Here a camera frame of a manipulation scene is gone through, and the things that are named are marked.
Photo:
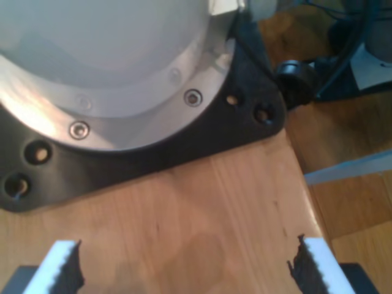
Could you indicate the pale flat strip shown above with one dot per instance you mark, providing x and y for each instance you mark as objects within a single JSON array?
[{"x": 352, "y": 167}]

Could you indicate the black round knob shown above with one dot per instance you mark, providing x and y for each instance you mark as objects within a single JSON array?
[{"x": 295, "y": 79}]

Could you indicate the white box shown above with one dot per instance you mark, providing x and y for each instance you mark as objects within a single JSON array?
[{"x": 373, "y": 73}]

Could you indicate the grey metal cylinder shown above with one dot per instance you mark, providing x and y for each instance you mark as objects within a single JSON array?
[{"x": 263, "y": 7}]

